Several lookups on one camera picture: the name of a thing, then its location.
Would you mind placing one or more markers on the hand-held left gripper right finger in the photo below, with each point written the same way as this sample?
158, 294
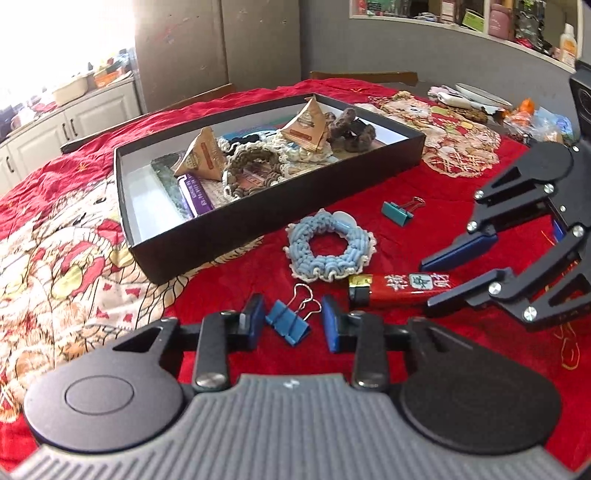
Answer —
331, 325

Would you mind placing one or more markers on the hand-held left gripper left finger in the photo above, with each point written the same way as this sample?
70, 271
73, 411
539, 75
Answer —
256, 323

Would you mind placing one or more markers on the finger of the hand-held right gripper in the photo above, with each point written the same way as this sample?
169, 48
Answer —
461, 251
461, 297

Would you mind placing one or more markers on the blue binder clip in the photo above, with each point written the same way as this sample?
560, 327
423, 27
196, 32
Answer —
288, 323

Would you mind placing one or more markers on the red lighter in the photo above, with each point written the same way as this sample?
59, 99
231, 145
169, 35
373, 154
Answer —
392, 288

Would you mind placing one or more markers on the black shallow cardboard box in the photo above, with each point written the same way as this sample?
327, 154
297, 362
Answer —
221, 240

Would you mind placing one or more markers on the clear plastic bag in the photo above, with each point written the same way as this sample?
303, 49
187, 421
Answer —
551, 124

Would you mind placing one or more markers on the orange packet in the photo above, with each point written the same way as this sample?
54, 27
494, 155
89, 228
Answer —
526, 106

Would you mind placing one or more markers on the blue and white scrunchie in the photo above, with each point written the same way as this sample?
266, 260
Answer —
300, 258

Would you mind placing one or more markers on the teal binder clip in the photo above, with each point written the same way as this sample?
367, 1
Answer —
396, 212

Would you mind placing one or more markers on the white plate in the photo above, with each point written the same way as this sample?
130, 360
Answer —
485, 97

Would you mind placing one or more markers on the woven brown mat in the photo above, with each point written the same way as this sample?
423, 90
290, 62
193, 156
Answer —
466, 113

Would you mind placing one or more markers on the small white plastic piece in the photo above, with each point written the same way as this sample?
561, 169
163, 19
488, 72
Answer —
342, 216

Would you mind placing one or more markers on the white bottle orange label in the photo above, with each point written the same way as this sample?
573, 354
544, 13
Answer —
568, 46

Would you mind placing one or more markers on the purple wrapped bar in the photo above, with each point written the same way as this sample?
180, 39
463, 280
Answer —
196, 198

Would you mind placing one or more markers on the brown and cream scrunchie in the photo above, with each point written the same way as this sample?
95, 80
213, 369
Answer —
231, 177

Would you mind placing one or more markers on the green box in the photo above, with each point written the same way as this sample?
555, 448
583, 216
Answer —
472, 19

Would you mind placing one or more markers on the brown fuzzy scrunchie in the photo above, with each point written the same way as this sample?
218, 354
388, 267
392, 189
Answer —
353, 134

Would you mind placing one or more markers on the printed picture card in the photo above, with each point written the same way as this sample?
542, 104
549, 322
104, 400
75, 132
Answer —
166, 180

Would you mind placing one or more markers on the red bear print tablecloth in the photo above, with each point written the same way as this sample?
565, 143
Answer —
92, 258

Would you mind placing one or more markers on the brown triangular packet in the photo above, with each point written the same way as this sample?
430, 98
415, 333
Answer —
307, 127
201, 154

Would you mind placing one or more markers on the white kitchen cabinet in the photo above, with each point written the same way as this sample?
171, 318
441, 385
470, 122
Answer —
92, 115

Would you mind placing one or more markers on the silver refrigerator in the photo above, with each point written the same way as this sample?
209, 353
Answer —
221, 46

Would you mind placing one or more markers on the orange tissue box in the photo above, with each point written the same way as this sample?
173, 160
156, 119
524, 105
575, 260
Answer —
111, 79

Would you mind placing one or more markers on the white plastic basin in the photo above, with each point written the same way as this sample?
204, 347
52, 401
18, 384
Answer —
69, 91

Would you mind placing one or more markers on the bright window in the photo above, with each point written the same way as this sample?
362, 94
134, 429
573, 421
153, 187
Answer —
55, 32

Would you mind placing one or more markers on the white wall shelf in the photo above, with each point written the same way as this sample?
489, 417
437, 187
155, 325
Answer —
415, 19

